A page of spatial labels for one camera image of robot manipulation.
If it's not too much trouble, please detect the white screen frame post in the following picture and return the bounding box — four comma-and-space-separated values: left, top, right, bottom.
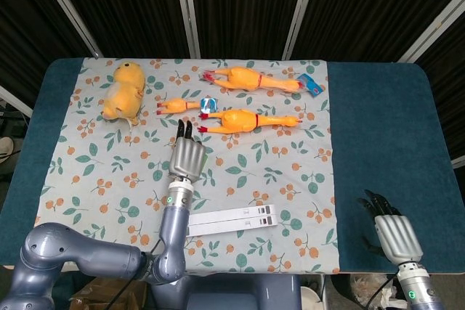
0, 84, 33, 118
282, 0, 321, 60
397, 0, 465, 64
172, 0, 201, 59
36, 0, 105, 59

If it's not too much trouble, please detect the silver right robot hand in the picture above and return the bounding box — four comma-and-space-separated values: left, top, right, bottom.
357, 189, 424, 264

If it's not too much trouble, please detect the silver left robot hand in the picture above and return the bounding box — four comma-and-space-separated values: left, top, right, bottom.
168, 119, 207, 184

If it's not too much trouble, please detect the crumpled clear plastic bag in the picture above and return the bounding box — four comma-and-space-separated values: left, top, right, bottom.
348, 274, 400, 310

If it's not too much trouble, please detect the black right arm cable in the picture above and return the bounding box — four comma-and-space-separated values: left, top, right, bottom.
365, 276, 397, 307

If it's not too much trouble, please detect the bagged large rubber chicken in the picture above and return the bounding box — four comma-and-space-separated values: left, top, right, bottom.
201, 65, 306, 94

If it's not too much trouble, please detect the blue small chicken header card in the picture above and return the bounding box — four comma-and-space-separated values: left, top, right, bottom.
199, 97, 219, 113

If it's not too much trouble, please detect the white bucket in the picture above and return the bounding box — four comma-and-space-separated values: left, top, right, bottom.
301, 286, 325, 310

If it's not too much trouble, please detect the blue large chicken header card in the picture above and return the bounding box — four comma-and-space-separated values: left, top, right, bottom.
297, 73, 326, 99

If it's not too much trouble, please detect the brown cardboard box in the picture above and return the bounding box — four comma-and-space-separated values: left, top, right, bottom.
68, 277, 148, 310

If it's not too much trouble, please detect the unbagged large rubber chicken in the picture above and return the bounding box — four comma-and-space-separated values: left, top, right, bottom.
197, 108, 303, 135

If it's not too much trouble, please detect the yellow plush pig toy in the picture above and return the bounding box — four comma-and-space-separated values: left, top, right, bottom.
100, 62, 147, 126

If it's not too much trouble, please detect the small rubber chicken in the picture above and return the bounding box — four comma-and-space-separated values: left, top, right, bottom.
155, 97, 203, 115

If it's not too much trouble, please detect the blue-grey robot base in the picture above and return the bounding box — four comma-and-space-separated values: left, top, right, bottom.
150, 273, 302, 310

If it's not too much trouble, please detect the teal table cover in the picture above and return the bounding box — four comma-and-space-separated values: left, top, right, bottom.
0, 57, 465, 274

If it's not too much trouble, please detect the floral print tablecloth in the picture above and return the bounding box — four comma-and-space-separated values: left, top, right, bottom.
22, 57, 341, 275

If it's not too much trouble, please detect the beige round object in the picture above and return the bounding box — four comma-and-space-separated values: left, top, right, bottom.
0, 136, 23, 166

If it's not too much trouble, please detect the dark folding screen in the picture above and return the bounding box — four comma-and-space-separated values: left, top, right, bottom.
0, 0, 465, 180

